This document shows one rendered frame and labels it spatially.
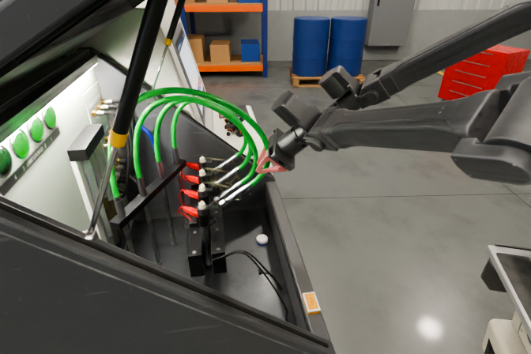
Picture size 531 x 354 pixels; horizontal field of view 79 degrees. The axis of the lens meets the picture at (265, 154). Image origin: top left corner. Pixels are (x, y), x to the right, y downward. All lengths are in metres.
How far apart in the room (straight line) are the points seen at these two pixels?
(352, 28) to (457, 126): 5.17
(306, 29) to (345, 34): 0.61
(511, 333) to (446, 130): 0.84
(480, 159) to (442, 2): 7.79
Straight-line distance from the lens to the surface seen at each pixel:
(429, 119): 0.43
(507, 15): 0.79
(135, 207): 0.92
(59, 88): 0.78
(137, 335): 0.62
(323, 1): 7.27
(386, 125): 0.48
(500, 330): 1.16
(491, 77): 4.75
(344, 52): 5.58
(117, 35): 1.08
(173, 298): 0.55
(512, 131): 0.35
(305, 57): 5.49
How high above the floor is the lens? 1.63
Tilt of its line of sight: 29 degrees down
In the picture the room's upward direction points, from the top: straight up
